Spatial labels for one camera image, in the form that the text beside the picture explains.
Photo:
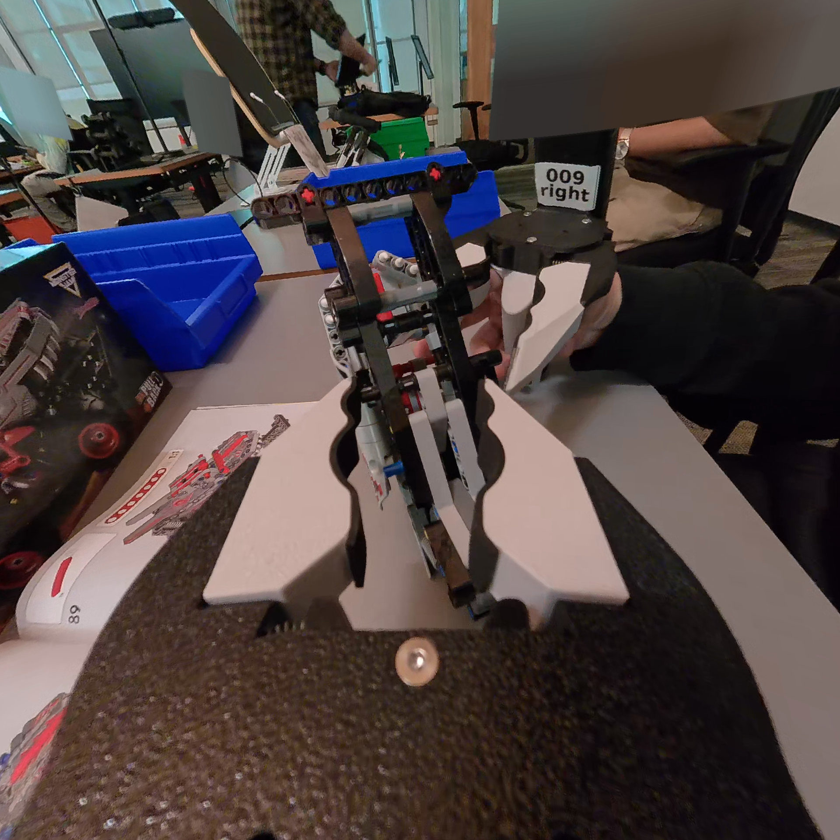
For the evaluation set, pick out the black office chair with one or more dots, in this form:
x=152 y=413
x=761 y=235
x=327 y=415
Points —
x=787 y=184

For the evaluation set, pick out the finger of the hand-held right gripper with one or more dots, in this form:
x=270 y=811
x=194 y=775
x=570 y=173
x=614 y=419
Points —
x=558 y=308
x=515 y=295

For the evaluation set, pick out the person's right forearm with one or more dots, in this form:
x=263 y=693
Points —
x=689 y=328

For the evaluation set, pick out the blue storage bin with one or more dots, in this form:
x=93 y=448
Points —
x=197 y=308
x=472 y=203

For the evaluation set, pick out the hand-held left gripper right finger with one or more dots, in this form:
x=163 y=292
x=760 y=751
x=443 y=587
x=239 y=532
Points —
x=551 y=518

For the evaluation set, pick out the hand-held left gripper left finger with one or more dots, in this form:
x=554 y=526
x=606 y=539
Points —
x=289 y=518

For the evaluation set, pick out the white instruction booklet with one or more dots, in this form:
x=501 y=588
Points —
x=197 y=433

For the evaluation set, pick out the grey black toy brick model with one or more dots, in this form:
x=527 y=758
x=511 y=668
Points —
x=367 y=315

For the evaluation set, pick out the person's right hand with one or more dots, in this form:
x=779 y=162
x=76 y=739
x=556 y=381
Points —
x=482 y=328

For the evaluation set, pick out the black toy set box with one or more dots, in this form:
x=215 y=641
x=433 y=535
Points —
x=65 y=367

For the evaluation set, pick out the wooden board on white stand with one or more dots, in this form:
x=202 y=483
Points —
x=229 y=59

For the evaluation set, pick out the green storage bin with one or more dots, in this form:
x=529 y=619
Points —
x=403 y=138

